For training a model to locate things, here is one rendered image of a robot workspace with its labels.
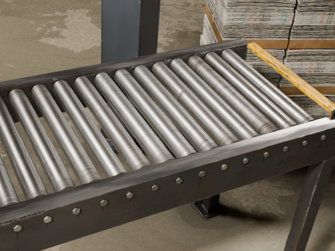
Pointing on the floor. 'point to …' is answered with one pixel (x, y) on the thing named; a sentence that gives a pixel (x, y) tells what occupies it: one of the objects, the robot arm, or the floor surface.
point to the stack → (303, 62)
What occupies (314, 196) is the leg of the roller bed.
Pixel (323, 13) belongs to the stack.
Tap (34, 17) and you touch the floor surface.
